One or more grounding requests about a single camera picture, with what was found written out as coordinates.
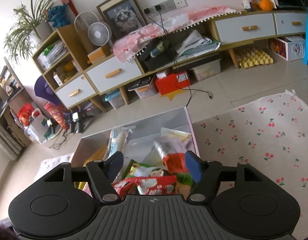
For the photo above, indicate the pile of folded cloth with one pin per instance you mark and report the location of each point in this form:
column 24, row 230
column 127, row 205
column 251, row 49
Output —
column 197, row 43

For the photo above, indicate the white shopping bag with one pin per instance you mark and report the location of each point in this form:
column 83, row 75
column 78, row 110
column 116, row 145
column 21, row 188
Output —
column 39, row 127

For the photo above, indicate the red gift bag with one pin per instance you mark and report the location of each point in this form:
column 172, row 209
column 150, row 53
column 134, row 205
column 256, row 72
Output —
column 26, row 115

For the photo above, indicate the framed cat picture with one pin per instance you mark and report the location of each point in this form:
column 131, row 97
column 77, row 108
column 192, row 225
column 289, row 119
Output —
column 122, row 17

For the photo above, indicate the purple cap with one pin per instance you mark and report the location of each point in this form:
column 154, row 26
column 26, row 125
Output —
column 45, row 90

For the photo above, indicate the pink cardboard box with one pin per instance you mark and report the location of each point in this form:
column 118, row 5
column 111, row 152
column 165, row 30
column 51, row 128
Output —
column 156, row 122

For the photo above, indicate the wooden side shelf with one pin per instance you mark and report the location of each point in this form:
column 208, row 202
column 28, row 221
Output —
column 16, row 97

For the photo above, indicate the wall socket panel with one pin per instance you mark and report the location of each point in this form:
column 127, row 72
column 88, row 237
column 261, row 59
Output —
column 171, row 3

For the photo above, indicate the cherry print cloth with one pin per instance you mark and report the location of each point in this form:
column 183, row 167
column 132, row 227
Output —
column 256, row 142

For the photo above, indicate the yellow egg tray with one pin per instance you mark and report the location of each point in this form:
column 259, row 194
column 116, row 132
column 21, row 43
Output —
column 255, row 58

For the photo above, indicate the pink cherry print cover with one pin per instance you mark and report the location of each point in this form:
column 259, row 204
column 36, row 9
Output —
column 149, row 35

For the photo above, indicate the yellow star paper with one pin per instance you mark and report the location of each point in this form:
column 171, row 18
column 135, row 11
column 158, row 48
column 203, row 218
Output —
column 176, row 95

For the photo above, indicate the black device on stand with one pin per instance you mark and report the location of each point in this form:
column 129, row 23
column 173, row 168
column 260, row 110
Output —
column 77, row 120

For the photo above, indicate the blue plush toy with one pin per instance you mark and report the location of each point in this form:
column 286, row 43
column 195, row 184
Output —
column 58, row 15

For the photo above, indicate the white printed storage box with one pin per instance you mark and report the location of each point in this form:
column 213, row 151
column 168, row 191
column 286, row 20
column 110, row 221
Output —
column 295, row 48

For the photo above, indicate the stack of papers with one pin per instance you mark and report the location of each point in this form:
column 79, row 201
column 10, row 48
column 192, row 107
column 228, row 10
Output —
column 52, row 55

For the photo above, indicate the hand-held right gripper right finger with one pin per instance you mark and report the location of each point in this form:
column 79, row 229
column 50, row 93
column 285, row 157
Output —
column 192, row 166

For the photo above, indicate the red cardboard box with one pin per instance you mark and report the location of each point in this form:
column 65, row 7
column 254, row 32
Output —
column 172, row 83

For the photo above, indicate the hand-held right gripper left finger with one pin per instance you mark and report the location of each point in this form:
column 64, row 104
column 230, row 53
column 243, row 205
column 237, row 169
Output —
column 115, row 166

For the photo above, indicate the small wooden box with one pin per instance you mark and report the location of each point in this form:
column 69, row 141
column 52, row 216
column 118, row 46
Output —
column 99, row 55

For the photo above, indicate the clear bin with blue lid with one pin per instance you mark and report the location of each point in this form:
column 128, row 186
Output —
column 115, row 100

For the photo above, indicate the green chip bag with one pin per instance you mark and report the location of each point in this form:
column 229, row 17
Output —
column 186, row 181

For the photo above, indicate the wooden cabinet with white drawers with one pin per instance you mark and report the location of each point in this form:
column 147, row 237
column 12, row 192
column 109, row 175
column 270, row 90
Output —
column 69, row 40

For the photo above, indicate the small white carton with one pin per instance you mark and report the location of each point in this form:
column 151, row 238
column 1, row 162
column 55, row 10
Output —
column 58, row 79

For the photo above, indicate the red white snack packet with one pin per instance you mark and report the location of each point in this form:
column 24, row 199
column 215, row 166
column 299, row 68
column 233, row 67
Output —
column 154, row 183

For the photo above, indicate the potted green plant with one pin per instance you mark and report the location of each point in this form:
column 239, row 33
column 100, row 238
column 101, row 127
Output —
column 26, row 30

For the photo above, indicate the black open bag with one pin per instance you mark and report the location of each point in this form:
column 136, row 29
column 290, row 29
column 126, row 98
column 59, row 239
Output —
column 156, row 57

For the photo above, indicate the red printed lantern bag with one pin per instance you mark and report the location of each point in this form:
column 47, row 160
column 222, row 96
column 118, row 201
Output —
column 56, row 116

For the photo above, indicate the clear plastic storage bin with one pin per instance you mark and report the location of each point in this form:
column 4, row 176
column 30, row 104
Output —
column 206, row 70

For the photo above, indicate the red silver snack packet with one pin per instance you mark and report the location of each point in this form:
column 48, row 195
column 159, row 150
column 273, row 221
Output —
column 175, row 163

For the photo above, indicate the yellow snack packet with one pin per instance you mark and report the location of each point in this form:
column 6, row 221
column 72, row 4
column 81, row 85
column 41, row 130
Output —
column 99, row 153

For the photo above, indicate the white blue snack packet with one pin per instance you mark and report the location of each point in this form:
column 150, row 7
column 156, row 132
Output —
column 117, row 141

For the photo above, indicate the cream white snack packet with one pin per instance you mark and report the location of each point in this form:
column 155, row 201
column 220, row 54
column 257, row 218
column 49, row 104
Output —
column 176, row 135

